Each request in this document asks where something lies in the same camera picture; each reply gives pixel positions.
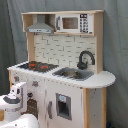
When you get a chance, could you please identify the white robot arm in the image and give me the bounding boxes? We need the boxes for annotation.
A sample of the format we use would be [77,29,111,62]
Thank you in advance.
[0,82,40,128]

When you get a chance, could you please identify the wooden toy kitchen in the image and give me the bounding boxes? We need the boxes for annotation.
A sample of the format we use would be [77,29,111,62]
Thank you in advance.
[9,10,115,128]

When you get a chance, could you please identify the white cabinet door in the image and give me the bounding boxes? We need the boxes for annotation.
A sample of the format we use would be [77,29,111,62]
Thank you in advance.
[46,81,83,128]

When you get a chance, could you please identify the grey ice dispenser panel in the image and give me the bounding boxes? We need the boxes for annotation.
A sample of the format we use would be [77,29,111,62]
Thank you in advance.
[56,93,72,120]

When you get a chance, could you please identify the toy microwave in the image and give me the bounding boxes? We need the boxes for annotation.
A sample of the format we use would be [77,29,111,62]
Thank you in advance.
[56,14,93,34]

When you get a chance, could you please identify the grey range hood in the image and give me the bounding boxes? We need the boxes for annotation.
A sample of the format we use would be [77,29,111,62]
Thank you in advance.
[26,15,54,33]

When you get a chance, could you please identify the black stovetop red burners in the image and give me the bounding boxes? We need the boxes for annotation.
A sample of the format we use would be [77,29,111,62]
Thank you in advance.
[20,61,57,72]

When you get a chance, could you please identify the grey metal sink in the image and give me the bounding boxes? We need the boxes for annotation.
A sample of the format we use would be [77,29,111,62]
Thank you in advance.
[53,67,93,81]

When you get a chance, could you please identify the black faucet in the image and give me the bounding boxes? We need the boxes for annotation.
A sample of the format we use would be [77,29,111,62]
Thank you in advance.
[77,50,95,70]

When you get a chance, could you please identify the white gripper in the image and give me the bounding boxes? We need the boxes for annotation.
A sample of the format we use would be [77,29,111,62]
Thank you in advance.
[11,82,27,111]

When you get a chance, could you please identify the red oven knob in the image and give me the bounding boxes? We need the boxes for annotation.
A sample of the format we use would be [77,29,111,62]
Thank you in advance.
[32,81,39,87]
[14,76,19,82]

